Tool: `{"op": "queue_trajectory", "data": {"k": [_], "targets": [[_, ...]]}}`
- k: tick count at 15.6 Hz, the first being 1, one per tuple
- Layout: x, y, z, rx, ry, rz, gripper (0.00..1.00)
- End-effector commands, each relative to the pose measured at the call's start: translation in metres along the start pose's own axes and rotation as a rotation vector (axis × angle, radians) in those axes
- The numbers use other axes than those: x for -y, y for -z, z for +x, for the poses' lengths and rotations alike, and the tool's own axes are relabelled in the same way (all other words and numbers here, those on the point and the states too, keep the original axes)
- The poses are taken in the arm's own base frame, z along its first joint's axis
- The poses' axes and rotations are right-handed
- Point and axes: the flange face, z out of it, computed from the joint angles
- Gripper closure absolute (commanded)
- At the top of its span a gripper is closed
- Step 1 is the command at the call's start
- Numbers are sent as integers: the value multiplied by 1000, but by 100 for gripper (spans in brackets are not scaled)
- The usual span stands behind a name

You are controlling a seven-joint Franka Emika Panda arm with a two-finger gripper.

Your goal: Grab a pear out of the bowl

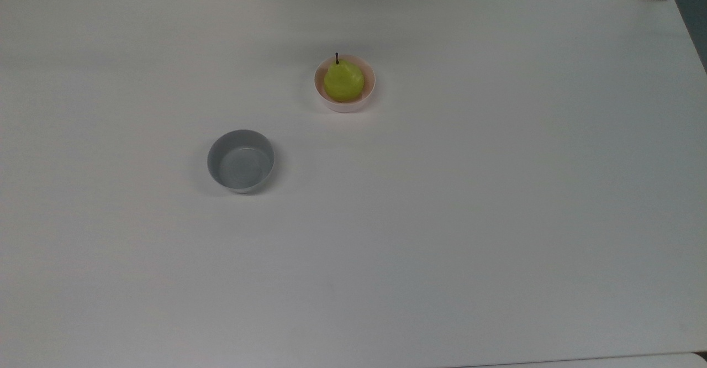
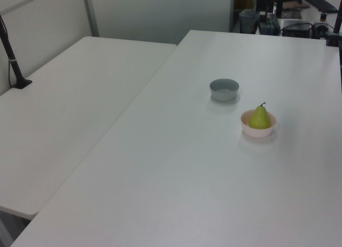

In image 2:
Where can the green pear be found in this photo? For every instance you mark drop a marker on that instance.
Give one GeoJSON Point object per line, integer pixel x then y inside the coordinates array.
{"type": "Point", "coordinates": [258, 121]}

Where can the grey bowl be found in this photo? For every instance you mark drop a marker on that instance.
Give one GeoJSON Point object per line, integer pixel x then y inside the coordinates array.
{"type": "Point", "coordinates": [224, 93]}

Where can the pink bowl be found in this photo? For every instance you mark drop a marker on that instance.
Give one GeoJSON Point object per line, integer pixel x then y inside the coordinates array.
{"type": "Point", "coordinates": [256, 133]}

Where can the white side table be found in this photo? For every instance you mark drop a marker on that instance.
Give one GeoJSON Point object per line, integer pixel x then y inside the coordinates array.
{"type": "Point", "coordinates": [66, 110]}

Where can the grey waste bin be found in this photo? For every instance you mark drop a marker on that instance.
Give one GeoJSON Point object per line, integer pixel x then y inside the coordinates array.
{"type": "Point", "coordinates": [248, 21]}

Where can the dark green box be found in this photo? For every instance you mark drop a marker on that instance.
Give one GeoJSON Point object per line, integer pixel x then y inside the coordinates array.
{"type": "Point", "coordinates": [268, 26]}

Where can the black equipment box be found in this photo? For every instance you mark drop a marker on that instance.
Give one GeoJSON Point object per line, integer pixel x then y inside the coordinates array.
{"type": "Point", "coordinates": [296, 29]}

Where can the black desk leg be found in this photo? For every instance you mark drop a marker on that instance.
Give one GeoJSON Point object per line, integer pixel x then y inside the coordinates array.
{"type": "Point", "coordinates": [280, 2]}

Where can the emergency stop button box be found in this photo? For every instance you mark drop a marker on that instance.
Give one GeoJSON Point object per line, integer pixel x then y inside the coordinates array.
{"type": "Point", "coordinates": [320, 25]}

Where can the black clamped stand pole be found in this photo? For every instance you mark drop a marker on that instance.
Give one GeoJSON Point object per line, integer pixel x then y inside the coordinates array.
{"type": "Point", "coordinates": [336, 27]}

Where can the grey partition post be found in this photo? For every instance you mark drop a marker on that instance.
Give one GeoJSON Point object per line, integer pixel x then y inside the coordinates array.
{"type": "Point", "coordinates": [91, 14]}

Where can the black camera stand pole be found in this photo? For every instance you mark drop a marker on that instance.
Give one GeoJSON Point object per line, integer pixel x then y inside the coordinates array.
{"type": "Point", "coordinates": [12, 62]}

